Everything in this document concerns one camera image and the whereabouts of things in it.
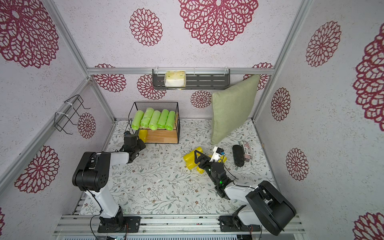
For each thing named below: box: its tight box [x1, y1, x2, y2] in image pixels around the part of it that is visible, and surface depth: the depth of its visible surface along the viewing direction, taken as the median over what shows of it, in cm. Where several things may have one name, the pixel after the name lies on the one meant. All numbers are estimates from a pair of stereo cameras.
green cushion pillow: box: [211, 74, 261, 145], surface depth 90 cm
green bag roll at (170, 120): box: [165, 110, 176, 131], surface depth 93 cm
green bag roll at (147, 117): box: [140, 107, 155, 128], surface depth 96 cm
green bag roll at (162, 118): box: [157, 109, 169, 129], surface depth 94 cm
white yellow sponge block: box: [164, 71, 186, 88], surface depth 92 cm
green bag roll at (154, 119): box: [148, 110, 161, 131], surface depth 94 cm
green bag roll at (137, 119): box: [131, 110, 145, 130], surface depth 94 cm
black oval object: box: [232, 145, 245, 167], surface depth 99 cm
